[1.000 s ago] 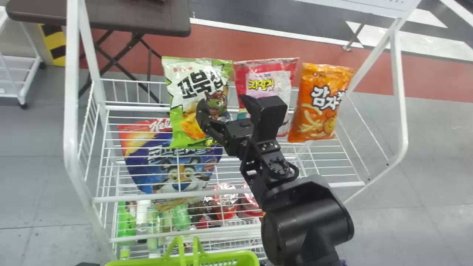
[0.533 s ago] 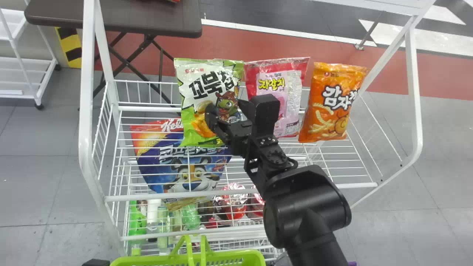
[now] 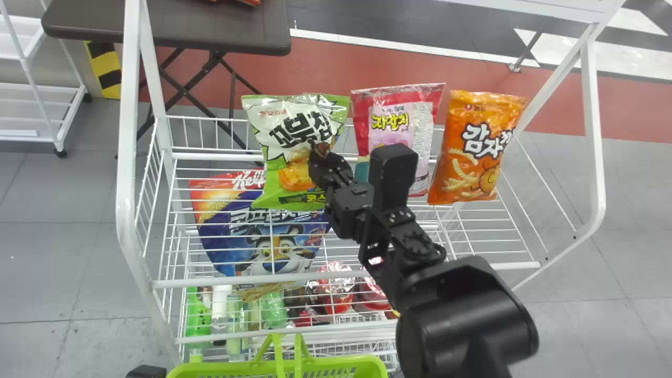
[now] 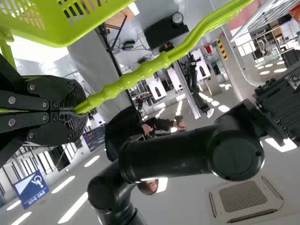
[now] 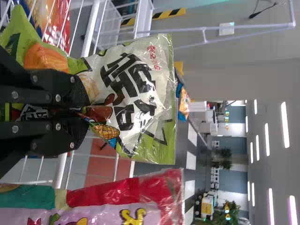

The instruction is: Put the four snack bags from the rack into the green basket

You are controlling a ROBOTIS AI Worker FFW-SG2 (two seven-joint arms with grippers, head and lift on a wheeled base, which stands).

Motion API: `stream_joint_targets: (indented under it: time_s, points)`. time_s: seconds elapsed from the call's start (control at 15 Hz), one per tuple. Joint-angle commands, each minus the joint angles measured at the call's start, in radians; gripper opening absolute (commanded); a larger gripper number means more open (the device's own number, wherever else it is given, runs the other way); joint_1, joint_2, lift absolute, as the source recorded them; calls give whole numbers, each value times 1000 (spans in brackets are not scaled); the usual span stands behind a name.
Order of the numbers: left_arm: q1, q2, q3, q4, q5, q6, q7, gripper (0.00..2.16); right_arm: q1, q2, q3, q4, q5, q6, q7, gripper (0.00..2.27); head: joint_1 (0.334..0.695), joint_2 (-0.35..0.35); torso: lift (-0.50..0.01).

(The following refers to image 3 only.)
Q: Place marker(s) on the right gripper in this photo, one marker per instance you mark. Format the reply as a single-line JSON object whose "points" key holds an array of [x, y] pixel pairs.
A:
{"points": [[349, 207]]}

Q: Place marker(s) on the green snack packet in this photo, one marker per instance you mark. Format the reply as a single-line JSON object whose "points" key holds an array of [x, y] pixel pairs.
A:
{"points": [[294, 126]]}

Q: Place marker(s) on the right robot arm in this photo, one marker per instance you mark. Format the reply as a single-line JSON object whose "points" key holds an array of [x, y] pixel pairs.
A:
{"points": [[462, 320]]}

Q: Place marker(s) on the red snack packet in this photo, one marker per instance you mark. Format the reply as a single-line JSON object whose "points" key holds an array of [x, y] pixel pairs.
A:
{"points": [[399, 115]]}

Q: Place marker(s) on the blue cereal bag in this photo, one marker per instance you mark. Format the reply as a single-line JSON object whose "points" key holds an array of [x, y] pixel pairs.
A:
{"points": [[247, 236]]}

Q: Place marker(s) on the red noodle cup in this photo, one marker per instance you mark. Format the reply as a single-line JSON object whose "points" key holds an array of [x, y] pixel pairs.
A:
{"points": [[374, 296], [336, 291]]}

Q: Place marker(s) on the orange snack packet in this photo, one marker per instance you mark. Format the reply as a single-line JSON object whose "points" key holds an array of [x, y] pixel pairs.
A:
{"points": [[472, 157]]}

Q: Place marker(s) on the green bottle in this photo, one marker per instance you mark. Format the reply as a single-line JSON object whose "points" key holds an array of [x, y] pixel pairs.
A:
{"points": [[274, 311], [197, 315]]}

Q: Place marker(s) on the white bottle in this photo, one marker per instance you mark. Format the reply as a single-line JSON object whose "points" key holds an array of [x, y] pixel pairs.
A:
{"points": [[221, 307]]}

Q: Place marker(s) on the green basket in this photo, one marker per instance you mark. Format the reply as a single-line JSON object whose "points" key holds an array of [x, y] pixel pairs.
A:
{"points": [[315, 368]]}

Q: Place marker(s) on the dark side table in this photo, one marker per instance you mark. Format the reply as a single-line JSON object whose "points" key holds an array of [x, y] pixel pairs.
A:
{"points": [[184, 26]]}

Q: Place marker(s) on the white shelf trolley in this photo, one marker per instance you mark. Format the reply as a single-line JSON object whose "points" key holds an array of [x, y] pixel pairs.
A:
{"points": [[37, 88]]}

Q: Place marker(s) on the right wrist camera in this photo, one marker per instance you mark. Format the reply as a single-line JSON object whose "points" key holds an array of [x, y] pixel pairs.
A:
{"points": [[392, 170]]}

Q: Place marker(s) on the yellow black striped post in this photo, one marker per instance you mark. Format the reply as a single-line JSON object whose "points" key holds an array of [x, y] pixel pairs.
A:
{"points": [[107, 68]]}

